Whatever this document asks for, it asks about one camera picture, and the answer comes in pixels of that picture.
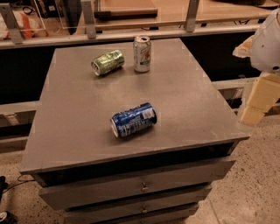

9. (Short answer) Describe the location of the orange white bag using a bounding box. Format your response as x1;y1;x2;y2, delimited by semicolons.
0;12;49;40

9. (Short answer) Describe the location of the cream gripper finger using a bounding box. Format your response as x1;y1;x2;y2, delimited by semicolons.
233;36;253;58
240;73;280;126

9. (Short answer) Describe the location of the middle grey drawer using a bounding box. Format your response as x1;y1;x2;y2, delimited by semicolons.
65;185;212;224

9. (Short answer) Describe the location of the dark object on floor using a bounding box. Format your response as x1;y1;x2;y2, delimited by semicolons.
0;211;18;224

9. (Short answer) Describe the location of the grey drawer cabinet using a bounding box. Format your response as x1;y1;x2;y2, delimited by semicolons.
21;38;247;224

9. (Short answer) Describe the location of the grey metal railing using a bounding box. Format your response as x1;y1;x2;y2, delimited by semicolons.
0;0;280;50

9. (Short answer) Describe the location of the grey drawer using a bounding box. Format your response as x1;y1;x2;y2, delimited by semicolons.
65;185;212;224
97;203;199;224
39;157;235;210

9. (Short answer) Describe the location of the black floor cable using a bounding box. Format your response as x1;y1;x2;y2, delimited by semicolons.
2;174;36;194

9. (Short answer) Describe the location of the white upright soda can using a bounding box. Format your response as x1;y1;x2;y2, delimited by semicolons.
133;36;151;73

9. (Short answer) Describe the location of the clear acrylic panel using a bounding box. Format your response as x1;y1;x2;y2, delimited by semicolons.
31;0;95;33

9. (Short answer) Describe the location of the blue pepsi can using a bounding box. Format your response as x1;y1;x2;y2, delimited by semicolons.
110;102;158;137

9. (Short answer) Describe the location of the top grey drawer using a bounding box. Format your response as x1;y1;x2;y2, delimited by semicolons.
39;157;235;210

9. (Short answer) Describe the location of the bottom grey drawer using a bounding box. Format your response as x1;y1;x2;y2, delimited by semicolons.
97;203;199;224

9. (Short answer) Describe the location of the green crushed soda can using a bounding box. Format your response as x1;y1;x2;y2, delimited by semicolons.
91;50;124;76

